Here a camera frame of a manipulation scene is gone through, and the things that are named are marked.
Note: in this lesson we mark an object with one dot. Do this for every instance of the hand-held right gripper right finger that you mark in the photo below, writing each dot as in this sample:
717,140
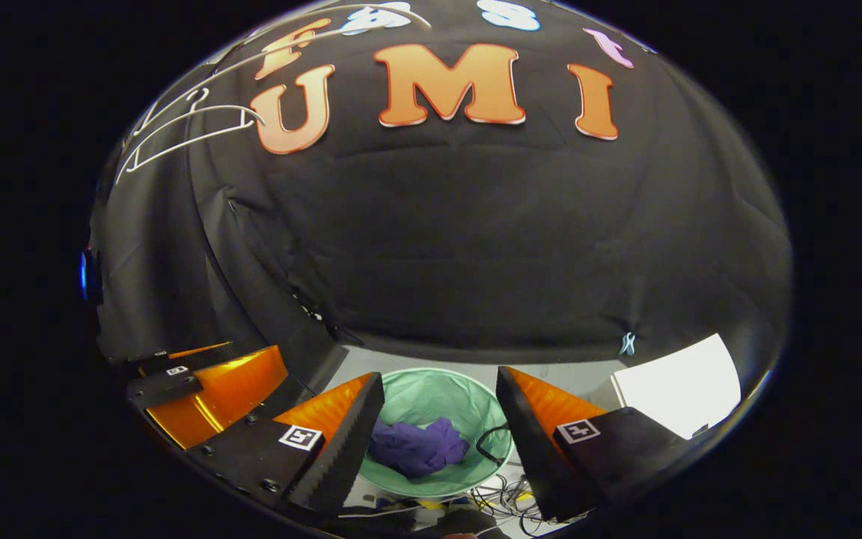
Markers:
524,442

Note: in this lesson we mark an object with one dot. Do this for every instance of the purple ribbed shirt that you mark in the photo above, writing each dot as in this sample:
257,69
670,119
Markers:
416,449

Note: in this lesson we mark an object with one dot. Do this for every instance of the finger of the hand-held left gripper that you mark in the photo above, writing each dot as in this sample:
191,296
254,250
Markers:
214,393
191,355

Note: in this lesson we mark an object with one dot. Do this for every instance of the black backdrop cloth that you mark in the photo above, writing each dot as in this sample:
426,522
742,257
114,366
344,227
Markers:
476,239

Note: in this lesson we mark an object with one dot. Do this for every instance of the white plastic hanger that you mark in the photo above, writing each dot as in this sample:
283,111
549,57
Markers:
229,108
311,34

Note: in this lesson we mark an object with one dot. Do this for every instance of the green laundry hamper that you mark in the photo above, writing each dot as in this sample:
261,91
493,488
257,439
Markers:
431,397

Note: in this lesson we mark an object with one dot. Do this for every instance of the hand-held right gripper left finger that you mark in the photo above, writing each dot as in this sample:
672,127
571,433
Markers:
345,449

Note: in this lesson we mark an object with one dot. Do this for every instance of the white board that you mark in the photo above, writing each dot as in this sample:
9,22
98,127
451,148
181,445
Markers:
678,385

